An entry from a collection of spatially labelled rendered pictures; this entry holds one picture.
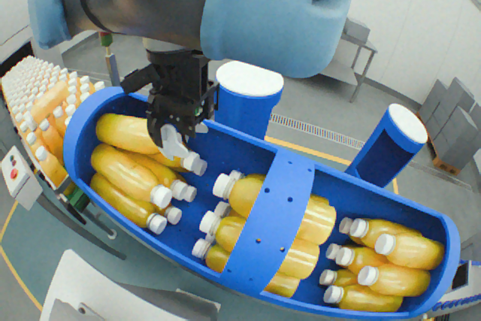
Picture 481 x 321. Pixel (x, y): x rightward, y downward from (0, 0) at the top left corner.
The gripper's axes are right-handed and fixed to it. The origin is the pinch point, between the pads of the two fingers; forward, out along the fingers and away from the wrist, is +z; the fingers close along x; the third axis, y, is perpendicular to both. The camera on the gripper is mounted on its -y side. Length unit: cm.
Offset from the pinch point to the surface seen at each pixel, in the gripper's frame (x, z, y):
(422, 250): -4, -2, 53
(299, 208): -5.9, -6.2, 23.3
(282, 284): -13.6, 7.9, 28.1
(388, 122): 67, 17, 64
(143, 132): -2.5, -3.0, -5.3
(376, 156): 85, 54, 81
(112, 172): -10.5, 2.8, -9.3
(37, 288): -122, 117, -105
